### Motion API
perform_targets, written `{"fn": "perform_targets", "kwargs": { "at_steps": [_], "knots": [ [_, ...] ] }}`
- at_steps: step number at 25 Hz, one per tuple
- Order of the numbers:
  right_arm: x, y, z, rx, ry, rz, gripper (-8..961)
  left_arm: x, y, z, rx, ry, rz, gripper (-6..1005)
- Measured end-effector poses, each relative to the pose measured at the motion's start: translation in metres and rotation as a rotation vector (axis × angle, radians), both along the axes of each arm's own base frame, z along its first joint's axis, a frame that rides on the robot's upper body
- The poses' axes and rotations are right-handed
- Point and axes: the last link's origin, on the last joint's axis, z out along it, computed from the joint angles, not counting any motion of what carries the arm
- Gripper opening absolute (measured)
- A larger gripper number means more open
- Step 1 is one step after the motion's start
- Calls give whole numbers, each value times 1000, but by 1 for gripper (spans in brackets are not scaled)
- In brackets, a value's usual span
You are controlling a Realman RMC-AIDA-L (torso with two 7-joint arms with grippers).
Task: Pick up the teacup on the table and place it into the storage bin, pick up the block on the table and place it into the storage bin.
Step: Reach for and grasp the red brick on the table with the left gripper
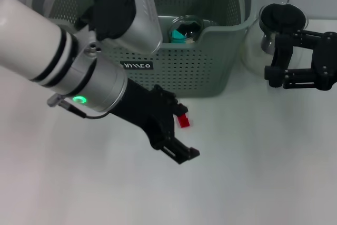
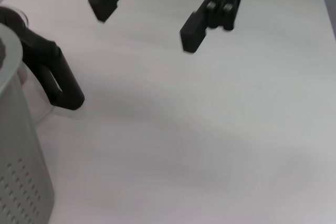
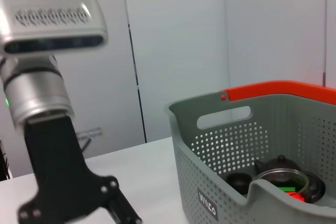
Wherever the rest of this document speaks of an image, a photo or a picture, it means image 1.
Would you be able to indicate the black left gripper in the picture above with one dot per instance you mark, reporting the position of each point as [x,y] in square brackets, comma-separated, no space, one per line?
[147,114]

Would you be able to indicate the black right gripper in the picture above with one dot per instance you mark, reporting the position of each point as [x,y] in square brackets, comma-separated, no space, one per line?
[327,61]

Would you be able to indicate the dark red toy brick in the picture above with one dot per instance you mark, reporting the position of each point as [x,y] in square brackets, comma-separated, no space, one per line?
[183,121]

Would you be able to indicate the white toy brick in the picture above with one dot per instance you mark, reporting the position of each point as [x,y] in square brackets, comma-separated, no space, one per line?
[190,41]

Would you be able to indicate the teal toy brick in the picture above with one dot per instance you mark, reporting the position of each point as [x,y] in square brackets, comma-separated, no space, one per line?
[177,36]

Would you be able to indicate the glass jar with teal bricks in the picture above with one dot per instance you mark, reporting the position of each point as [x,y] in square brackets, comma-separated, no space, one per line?
[189,23]

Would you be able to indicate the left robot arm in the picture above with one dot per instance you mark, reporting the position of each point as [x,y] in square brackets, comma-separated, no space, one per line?
[39,46]

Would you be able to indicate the grey-green perforated storage bin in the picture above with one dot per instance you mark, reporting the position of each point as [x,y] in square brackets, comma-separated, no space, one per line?
[197,72]

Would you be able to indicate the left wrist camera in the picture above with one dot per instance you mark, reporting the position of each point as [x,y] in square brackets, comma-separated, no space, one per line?
[126,6]

